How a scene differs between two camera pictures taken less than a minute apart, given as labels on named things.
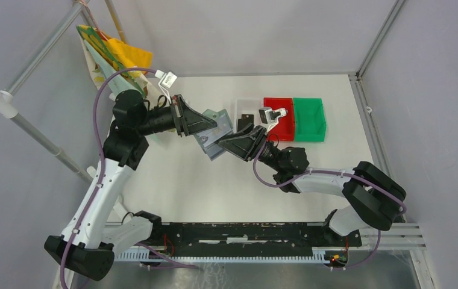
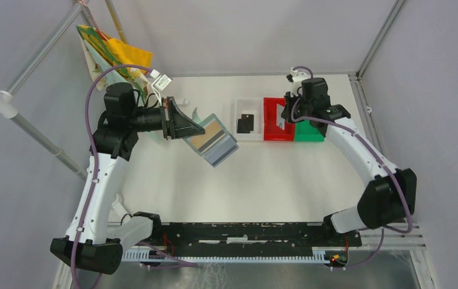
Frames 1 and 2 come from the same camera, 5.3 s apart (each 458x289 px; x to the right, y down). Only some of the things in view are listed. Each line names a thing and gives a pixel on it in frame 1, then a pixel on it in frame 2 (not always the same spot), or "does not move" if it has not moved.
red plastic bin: [284, 130] does not move
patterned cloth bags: [117, 67] does not move
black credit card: [243, 123] does not move
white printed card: [213, 135] → [279, 119]
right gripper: [246, 148] → [287, 113]
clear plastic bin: [249, 106] does not move
